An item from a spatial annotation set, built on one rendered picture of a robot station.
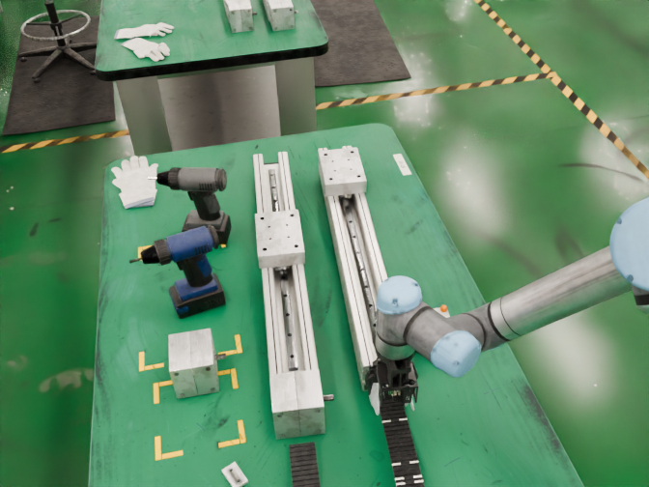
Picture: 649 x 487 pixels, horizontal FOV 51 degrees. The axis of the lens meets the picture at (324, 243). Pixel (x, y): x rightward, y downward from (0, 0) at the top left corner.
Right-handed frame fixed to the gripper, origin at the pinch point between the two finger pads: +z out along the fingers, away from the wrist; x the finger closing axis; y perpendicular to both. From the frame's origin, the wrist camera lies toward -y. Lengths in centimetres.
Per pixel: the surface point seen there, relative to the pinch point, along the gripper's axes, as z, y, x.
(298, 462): -1.3, 12.2, -20.0
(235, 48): 2, -172, -29
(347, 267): -6.6, -33.7, -4.0
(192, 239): -20, -34, -38
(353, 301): -6.6, -22.4, -4.1
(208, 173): -20, -58, -35
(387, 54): 78, -307, 61
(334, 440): 1.9, 6.4, -12.4
